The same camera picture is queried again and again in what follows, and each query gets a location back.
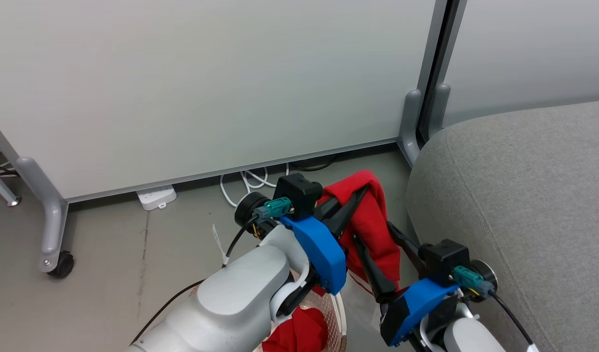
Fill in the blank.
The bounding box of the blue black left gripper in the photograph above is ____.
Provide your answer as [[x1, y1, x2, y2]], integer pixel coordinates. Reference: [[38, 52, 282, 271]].
[[235, 184, 371, 296]]

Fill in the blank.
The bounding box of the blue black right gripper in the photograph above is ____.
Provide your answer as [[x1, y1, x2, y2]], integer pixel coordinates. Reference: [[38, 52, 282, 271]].
[[353, 221, 460, 349]]

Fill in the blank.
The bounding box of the red and white garment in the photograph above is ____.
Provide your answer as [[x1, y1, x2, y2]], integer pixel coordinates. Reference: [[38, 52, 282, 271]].
[[262, 169, 403, 352]]

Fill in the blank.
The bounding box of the cream perforated laundry basket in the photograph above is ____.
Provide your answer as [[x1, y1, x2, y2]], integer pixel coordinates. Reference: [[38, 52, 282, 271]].
[[280, 281, 349, 352]]

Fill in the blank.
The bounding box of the grey partition foot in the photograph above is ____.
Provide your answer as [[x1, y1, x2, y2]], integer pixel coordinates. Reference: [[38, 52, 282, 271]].
[[398, 89, 423, 168], [428, 83, 451, 141]]

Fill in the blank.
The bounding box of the grey fabric sofa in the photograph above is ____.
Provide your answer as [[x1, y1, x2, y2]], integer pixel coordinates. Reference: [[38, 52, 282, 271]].
[[406, 99, 599, 352]]

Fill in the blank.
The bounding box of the wide white partition panel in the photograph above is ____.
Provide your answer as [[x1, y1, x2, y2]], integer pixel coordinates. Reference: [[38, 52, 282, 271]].
[[0, 0, 450, 204]]

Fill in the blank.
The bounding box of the white power strip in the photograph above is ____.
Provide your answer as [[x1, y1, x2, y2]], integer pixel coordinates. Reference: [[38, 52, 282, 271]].
[[136, 184, 177, 211]]

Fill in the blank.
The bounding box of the narrow white partition panel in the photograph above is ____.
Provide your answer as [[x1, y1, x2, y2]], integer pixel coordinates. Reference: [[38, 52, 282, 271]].
[[440, 0, 599, 129]]

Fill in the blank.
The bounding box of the black caster wheel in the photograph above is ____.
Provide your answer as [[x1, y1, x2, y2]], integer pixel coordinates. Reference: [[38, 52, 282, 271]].
[[46, 250, 75, 279]]

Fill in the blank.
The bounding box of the grey partition leg with caster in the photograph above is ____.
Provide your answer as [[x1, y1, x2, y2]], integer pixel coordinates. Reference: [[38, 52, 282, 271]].
[[15, 156, 69, 273]]

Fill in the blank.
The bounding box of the grey metal table leg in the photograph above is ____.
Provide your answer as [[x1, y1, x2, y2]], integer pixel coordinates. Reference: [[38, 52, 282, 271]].
[[0, 163, 22, 207]]

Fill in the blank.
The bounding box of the black floor cable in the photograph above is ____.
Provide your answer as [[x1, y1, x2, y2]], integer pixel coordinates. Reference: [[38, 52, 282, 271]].
[[289, 154, 339, 173]]

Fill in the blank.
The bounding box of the green left camera cable connector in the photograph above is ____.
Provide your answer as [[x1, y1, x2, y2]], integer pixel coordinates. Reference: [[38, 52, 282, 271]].
[[253, 197, 294, 220]]

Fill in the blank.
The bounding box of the green camera cable connector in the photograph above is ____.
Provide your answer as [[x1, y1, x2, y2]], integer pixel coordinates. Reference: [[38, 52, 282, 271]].
[[452, 265, 495, 297], [253, 197, 294, 220]]

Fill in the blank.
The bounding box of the green right camera cable connector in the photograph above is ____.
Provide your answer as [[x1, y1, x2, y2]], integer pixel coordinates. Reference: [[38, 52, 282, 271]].
[[452, 265, 495, 297]]

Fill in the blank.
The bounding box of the white floor cable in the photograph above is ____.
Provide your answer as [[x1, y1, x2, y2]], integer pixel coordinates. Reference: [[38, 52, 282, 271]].
[[219, 163, 290, 209]]

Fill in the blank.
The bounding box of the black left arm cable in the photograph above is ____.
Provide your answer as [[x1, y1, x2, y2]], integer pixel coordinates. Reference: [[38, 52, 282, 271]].
[[130, 214, 259, 346]]

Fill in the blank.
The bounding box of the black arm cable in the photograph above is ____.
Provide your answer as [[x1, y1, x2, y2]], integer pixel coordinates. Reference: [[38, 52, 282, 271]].
[[130, 214, 259, 346], [489, 290, 535, 349]]

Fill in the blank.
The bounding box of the white cable tie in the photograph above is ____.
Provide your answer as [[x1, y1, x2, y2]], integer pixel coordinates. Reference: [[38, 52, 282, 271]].
[[212, 223, 231, 267]]

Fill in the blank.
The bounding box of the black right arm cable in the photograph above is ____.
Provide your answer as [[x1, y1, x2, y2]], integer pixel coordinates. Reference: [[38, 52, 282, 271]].
[[489, 290, 535, 349]]

